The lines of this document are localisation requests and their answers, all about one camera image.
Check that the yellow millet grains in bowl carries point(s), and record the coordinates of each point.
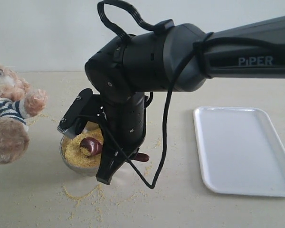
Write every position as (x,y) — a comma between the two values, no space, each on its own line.
(84,151)

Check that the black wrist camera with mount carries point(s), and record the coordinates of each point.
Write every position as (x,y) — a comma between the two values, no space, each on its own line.
(85,108)

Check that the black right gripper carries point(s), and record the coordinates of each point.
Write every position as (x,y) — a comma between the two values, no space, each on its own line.
(126,124)

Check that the beige teddy bear striped sweater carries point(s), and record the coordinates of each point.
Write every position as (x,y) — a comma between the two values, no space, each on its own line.
(19,101)

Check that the stainless steel bowl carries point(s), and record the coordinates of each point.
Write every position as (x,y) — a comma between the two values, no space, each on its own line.
(78,169)

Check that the dark red wooden spoon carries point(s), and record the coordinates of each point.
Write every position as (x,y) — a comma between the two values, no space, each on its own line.
(90,146)

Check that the white plastic tray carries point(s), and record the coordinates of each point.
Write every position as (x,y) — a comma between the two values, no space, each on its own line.
(240,152)

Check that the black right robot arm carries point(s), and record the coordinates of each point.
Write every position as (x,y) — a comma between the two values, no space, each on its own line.
(177,58)

